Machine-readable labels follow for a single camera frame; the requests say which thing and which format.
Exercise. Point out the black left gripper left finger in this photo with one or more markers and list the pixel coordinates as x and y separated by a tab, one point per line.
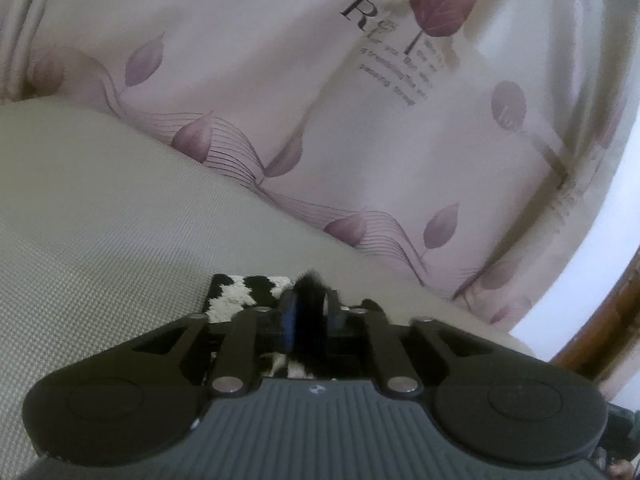
141	397

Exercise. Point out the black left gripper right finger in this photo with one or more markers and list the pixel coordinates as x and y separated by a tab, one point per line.
428	395

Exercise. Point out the black white striped knit garment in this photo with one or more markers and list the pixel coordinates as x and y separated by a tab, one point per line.
305	331

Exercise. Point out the beige textured bed sheet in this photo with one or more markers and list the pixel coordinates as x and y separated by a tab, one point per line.
107	233

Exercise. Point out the pink leaf-print quilt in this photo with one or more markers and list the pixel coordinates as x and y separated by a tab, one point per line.
468	144

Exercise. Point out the brown wooden bed frame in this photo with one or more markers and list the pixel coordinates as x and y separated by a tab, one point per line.
606	349

